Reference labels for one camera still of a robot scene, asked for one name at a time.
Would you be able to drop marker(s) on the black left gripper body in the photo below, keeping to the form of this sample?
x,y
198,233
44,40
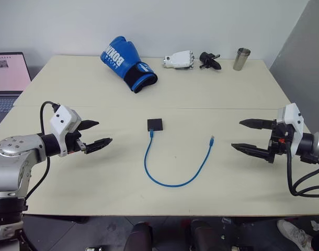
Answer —
x,y
73,143

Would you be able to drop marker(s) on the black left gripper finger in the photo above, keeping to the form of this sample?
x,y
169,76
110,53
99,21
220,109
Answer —
x,y
89,124
99,144

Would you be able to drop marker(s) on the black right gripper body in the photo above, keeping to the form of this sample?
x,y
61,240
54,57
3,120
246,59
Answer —
x,y
277,142

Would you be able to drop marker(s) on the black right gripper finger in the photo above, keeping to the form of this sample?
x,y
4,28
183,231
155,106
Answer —
x,y
256,123
249,149

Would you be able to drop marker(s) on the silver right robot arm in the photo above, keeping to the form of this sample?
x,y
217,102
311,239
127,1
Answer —
x,y
317,143

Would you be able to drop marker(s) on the small black adapter box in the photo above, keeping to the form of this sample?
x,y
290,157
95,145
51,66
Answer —
x,y
155,124

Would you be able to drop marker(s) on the stainless steel cup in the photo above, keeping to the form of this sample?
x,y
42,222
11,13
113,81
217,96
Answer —
x,y
241,59

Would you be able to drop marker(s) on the blue boxing glove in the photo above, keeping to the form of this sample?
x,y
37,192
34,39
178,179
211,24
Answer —
x,y
125,61

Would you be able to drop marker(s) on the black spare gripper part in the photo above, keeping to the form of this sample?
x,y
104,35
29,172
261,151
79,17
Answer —
x,y
210,60

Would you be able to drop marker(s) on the crumpled white paper scrap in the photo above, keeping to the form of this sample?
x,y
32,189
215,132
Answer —
x,y
316,225

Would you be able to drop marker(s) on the white sneaker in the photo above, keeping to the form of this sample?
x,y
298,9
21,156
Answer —
x,y
293,234

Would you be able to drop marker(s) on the grey laptop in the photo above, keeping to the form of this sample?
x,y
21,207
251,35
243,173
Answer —
x,y
6,75

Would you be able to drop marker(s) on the white robotic hand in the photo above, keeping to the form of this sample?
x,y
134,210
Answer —
x,y
179,59

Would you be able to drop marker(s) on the dark rounded shape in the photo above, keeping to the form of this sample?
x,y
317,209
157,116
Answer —
x,y
139,236

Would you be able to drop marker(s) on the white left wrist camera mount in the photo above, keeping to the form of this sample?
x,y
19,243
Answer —
x,y
60,119

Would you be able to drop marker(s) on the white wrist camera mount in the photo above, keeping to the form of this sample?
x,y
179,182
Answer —
x,y
60,119
293,115

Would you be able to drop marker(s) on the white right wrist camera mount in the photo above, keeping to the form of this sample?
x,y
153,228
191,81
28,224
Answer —
x,y
293,115

